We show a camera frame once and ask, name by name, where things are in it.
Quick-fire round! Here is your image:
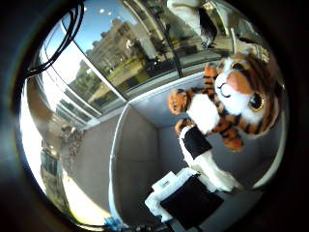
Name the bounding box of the orange striped tiger plush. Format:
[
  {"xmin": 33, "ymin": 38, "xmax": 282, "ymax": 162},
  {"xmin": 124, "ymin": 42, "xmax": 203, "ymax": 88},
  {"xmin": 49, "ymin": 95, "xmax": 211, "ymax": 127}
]
[{"xmin": 167, "ymin": 52, "xmax": 283, "ymax": 153}]

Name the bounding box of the white window frame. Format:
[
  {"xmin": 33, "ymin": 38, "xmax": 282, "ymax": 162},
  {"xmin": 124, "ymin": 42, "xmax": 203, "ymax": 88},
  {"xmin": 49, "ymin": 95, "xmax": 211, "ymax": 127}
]
[{"xmin": 35, "ymin": 0, "xmax": 233, "ymax": 130}]

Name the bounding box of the black cable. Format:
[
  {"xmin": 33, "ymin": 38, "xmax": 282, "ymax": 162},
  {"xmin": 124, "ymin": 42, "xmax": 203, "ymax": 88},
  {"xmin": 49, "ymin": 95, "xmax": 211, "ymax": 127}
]
[
  {"xmin": 23, "ymin": 0, "xmax": 81, "ymax": 78},
  {"xmin": 27, "ymin": 0, "xmax": 87, "ymax": 76}
]

